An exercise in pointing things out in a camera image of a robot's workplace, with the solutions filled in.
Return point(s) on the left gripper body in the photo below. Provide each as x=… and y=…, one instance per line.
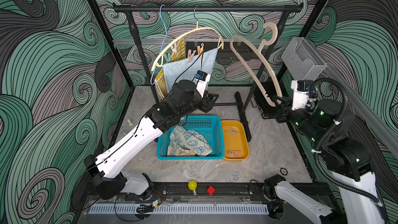
x=203, y=104

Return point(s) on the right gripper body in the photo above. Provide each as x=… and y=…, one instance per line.
x=284, y=114

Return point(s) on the light blue towel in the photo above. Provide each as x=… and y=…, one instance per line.
x=178, y=70

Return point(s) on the bunny pattern towel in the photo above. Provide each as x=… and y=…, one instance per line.
x=187, y=143

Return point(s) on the pink wooden hanger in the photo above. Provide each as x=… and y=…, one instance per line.
x=258, y=53

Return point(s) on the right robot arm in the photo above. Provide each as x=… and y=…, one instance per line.
x=319, y=110

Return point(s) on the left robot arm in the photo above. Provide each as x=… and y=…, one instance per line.
x=106, y=168

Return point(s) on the black case on floor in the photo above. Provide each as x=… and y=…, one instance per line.
x=267, y=111

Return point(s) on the teal perforated plastic basket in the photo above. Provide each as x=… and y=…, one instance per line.
x=209, y=126

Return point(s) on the yellow plastic tray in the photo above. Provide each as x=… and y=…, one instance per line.
x=235, y=141

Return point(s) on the orange clothespin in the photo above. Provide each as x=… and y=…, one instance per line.
x=200, y=49

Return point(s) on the yellow striped towel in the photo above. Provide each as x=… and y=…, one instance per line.
x=159, y=81

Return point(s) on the poker chip on floor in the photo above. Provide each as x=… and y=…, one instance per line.
x=283, y=171

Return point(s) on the yellow light bulb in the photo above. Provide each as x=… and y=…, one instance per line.
x=192, y=185

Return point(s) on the red diamond marker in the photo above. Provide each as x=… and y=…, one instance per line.
x=211, y=190

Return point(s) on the black clothes rack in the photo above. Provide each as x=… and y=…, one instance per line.
x=286, y=10

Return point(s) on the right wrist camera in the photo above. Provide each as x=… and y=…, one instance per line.
x=301, y=94

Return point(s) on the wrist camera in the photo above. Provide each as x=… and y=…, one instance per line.
x=301, y=94
x=202, y=80

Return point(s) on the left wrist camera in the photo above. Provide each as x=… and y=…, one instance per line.
x=202, y=80

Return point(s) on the clear acrylic wall box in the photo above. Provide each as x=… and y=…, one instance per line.
x=303, y=60

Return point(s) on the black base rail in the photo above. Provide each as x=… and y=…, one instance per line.
x=252, y=191

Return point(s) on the white slotted cable duct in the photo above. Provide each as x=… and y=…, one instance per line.
x=246, y=209

